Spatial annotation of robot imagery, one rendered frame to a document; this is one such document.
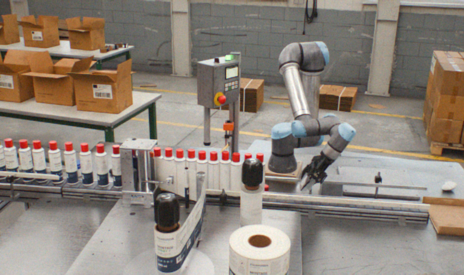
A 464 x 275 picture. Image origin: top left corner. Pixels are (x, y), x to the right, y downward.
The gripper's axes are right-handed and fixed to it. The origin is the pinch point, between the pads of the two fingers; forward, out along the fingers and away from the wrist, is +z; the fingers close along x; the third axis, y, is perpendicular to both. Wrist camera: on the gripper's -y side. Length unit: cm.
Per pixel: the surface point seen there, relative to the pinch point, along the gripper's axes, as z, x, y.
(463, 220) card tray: -27, 66, 1
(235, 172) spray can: 8.7, -29.5, 3.6
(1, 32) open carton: 188, -326, -379
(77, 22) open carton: 126, -249, -392
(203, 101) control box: -10, -57, -2
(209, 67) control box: -25, -63, 0
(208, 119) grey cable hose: -1, -51, -8
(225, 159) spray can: 6.8, -35.9, 1.5
